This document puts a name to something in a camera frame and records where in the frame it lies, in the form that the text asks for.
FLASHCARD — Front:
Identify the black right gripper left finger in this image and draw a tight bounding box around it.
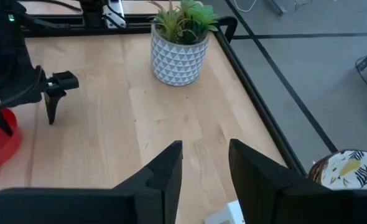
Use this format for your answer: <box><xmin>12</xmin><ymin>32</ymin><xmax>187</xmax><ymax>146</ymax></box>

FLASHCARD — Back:
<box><xmin>0</xmin><ymin>139</ymin><xmax>184</xmax><ymax>224</ymax></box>

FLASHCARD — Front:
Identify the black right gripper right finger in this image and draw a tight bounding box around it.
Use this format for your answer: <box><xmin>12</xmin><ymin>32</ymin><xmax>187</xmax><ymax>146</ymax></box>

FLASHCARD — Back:
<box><xmin>229</xmin><ymin>139</ymin><xmax>367</xmax><ymax>224</ymax></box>

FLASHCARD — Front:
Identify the grey metal base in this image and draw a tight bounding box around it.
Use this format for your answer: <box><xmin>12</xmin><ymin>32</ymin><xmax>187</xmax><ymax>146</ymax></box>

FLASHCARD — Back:
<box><xmin>266</xmin><ymin>0</ymin><xmax>287</xmax><ymax>16</ymax></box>

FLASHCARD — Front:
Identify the white perforated metal shelf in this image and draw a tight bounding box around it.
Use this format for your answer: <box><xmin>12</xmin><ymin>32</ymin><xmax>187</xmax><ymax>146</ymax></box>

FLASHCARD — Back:
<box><xmin>204</xmin><ymin>200</ymin><xmax>246</xmax><ymax>224</ymax></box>

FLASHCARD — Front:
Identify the red mini bowl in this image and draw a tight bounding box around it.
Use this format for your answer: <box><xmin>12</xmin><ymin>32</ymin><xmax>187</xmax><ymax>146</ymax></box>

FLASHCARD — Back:
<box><xmin>0</xmin><ymin>107</ymin><xmax>23</xmax><ymax>170</ymax></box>

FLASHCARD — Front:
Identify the black left gripper cable loop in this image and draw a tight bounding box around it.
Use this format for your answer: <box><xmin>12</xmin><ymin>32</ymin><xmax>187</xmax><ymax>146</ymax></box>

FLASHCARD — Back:
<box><xmin>0</xmin><ymin>65</ymin><xmax>44</xmax><ymax>113</ymax></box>

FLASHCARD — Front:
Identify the leaf patterned mini bowl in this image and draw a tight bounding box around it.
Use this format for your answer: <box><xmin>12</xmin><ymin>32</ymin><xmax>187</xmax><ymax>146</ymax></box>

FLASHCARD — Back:
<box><xmin>307</xmin><ymin>149</ymin><xmax>367</xmax><ymax>191</ymax></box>

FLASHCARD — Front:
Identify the black metal table frame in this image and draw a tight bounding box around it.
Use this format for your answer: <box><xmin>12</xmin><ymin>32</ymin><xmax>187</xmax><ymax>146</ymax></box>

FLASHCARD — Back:
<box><xmin>21</xmin><ymin>14</ymin><xmax>307</xmax><ymax>177</ymax></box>

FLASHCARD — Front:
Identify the white floor cable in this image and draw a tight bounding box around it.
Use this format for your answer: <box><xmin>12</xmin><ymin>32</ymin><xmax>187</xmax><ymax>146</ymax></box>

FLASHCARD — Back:
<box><xmin>232</xmin><ymin>0</ymin><xmax>256</xmax><ymax>12</ymax></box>

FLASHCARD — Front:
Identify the potted succulent plant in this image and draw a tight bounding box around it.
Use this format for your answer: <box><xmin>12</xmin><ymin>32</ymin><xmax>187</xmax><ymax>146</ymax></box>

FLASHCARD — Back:
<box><xmin>148</xmin><ymin>0</ymin><xmax>219</xmax><ymax>87</ymax></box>

